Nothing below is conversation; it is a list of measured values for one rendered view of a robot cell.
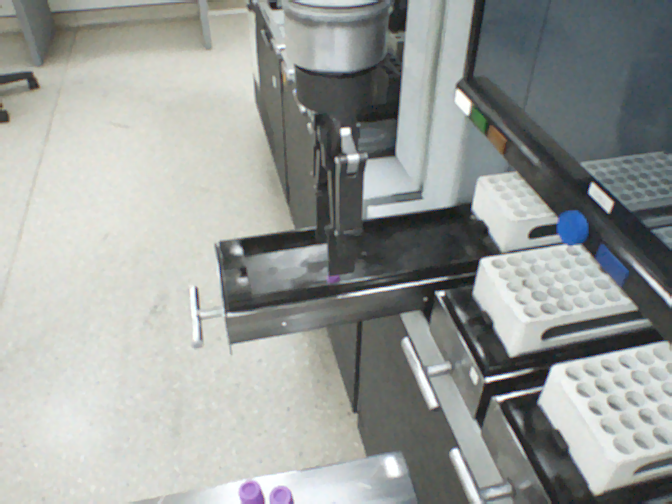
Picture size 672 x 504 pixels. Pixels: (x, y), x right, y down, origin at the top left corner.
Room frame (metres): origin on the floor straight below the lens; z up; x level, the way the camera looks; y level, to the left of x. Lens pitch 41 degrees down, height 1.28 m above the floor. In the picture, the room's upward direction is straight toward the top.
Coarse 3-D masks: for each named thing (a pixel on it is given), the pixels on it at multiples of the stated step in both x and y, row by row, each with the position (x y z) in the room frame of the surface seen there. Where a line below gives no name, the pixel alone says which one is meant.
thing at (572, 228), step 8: (560, 216) 0.39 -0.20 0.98; (568, 216) 0.38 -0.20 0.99; (576, 216) 0.38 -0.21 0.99; (560, 224) 0.39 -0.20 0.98; (568, 224) 0.38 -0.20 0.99; (576, 224) 0.37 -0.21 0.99; (584, 224) 0.37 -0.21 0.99; (560, 232) 0.39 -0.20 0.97; (568, 232) 0.38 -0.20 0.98; (576, 232) 0.37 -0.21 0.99; (584, 232) 0.37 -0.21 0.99; (568, 240) 0.38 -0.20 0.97; (576, 240) 0.37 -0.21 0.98; (584, 240) 0.37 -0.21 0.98
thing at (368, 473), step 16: (336, 464) 0.25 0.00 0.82; (352, 464) 0.25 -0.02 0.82; (368, 464) 0.25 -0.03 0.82; (384, 464) 0.25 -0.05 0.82; (400, 464) 0.25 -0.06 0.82; (256, 480) 0.24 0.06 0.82; (272, 480) 0.24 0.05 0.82; (288, 480) 0.24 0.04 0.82; (304, 480) 0.24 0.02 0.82; (320, 480) 0.24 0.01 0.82; (336, 480) 0.24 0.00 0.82; (352, 480) 0.24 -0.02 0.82; (368, 480) 0.24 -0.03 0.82; (384, 480) 0.24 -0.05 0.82; (400, 480) 0.24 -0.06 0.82; (160, 496) 0.22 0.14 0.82; (176, 496) 0.22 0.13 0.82; (192, 496) 0.22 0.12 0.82; (208, 496) 0.22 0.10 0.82; (224, 496) 0.22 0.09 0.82; (304, 496) 0.23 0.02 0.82; (320, 496) 0.23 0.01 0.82; (336, 496) 0.23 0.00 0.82; (352, 496) 0.23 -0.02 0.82; (368, 496) 0.23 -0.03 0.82; (384, 496) 0.23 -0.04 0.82; (400, 496) 0.23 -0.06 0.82; (416, 496) 0.23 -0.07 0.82
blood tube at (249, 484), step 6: (252, 480) 0.18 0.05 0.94; (240, 486) 0.18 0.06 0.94; (246, 486) 0.18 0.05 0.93; (252, 486) 0.18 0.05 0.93; (258, 486) 0.18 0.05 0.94; (240, 492) 0.17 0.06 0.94; (246, 492) 0.17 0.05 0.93; (252, 492) 0.17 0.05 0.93; (258, 492) 0.17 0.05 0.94; (240, 498) 0.17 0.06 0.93; (246, 498) 0.17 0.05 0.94; (252, 498) 0.17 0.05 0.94; (258, 498) 0.17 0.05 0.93; (264, 498) 0.17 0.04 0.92
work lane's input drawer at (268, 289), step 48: (240, 240) 0.56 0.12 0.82; (288, 240) 0.58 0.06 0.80; (384, 240) 0.58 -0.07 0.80; (432, 240) 0.58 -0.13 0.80; (480, 240) 0.57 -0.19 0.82; (192, 288) 0.54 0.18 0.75; (240, 288) 0.48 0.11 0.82; (288, 288) 0.49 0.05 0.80; (336, 288) 0.48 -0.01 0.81; (384, 288) 0.49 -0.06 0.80; (432, 288) 0.50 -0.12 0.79; (192, 336) 0.46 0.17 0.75; (240, 336) 0.44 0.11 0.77
